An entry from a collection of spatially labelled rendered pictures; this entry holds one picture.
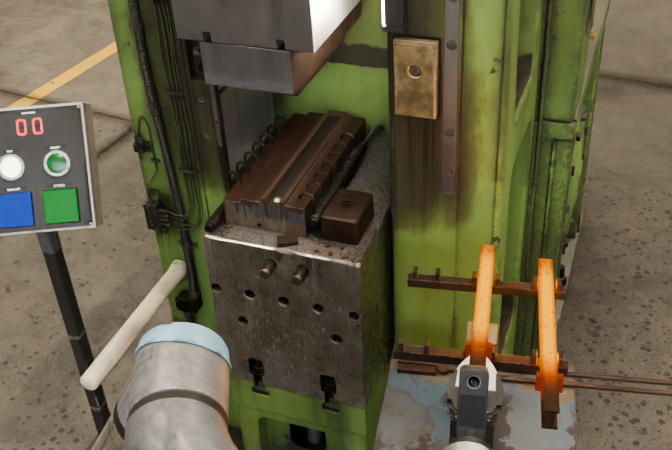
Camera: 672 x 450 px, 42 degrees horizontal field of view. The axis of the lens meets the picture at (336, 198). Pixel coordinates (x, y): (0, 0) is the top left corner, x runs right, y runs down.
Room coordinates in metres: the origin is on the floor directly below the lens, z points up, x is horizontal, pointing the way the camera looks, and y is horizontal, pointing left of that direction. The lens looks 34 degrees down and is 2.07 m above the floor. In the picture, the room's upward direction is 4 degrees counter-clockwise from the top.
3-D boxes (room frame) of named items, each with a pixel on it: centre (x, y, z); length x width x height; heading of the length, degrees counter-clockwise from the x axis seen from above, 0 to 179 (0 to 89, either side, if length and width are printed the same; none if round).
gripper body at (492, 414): (0.94, -0.19, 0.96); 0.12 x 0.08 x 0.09; 167
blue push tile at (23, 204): (1.60, 0.71, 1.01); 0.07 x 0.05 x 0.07; 93
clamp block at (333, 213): (1.58, -0.02, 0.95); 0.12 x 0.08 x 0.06; 158
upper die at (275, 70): (1.79, 0.08, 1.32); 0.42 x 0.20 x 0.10; 158
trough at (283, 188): (1.78, 0.06, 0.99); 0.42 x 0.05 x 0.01; 158
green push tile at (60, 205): (1.61, 0.61, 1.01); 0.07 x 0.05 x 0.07; 93
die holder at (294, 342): (1.78, 0.03, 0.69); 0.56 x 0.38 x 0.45; 158
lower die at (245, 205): (1.79, 0.08, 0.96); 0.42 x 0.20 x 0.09; 158
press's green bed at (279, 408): (1.78, 0.03, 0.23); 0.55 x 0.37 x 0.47; 158
